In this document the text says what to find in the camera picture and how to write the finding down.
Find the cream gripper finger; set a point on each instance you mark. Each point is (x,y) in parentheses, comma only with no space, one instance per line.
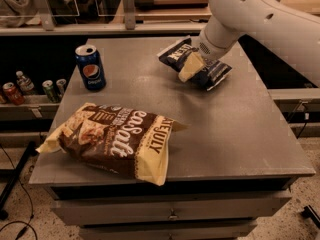
(193,64)

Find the blue chip bag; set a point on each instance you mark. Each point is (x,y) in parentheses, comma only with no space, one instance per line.
(213,72)

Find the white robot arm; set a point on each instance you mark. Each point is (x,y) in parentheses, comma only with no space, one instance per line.
(292,35)

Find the brown sea salt chip bag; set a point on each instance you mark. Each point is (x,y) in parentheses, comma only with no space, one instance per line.
(125,141)

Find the blue pepsi can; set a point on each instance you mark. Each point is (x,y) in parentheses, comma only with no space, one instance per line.
(90,67)

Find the silver soda can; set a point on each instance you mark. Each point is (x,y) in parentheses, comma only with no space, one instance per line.
(61,85)

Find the green soda can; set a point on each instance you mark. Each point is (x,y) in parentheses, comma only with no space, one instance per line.
(49,90)

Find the red soda can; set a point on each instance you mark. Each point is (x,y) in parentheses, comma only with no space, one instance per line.
(13,93)

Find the grey cabinet top drawer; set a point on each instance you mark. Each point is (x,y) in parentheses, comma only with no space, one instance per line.
(170,208)

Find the grey cabinet drawer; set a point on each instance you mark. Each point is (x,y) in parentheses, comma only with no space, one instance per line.
(187,230)
(170,208)

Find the clear water bottle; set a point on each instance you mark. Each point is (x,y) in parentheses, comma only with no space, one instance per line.
(25,84)

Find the grey cabinet lower drawer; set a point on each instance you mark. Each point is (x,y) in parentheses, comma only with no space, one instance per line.
(187,230)

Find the grey cloth bundle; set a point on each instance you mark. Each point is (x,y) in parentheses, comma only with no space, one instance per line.
(15,13)

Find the black object on floor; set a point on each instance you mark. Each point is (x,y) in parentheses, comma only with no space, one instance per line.
(309,212)

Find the black stand leg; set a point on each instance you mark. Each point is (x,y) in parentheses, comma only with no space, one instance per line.
(11,177)

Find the middle metal bracket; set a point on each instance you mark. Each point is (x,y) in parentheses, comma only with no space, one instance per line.
(129,14)

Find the metal bracket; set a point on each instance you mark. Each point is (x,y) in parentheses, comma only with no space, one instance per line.
(45,13)
(129,14)

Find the left metal bracket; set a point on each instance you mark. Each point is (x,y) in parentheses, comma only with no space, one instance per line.
(45,13)

